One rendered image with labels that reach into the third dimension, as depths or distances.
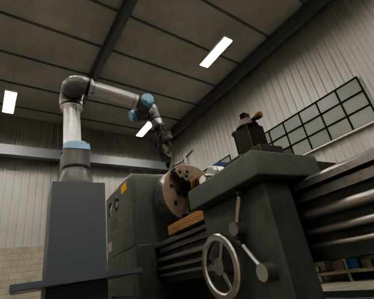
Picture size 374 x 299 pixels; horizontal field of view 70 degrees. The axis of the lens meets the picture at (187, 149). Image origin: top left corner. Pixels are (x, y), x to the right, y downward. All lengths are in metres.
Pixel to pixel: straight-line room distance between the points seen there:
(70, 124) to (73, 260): 0.70
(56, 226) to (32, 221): 10.41
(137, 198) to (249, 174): 0.93
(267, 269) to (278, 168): 0.21
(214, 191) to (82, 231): 0.59
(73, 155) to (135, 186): 0.38
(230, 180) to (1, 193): 11.24
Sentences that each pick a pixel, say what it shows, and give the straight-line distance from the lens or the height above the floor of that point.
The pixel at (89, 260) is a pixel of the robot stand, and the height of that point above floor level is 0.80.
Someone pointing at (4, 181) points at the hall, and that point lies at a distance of 11.86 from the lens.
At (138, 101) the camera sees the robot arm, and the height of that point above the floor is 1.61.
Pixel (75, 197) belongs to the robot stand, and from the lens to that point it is 1.14.
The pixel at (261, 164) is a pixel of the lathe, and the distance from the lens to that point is 0.60.
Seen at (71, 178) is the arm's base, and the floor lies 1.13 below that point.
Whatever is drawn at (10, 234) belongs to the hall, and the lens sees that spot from 11.39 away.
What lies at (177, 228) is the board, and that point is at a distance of 1.15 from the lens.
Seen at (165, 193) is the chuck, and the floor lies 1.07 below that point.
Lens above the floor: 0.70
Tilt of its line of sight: 25 degrees up
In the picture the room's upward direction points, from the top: 10 degrees counter-clockwise
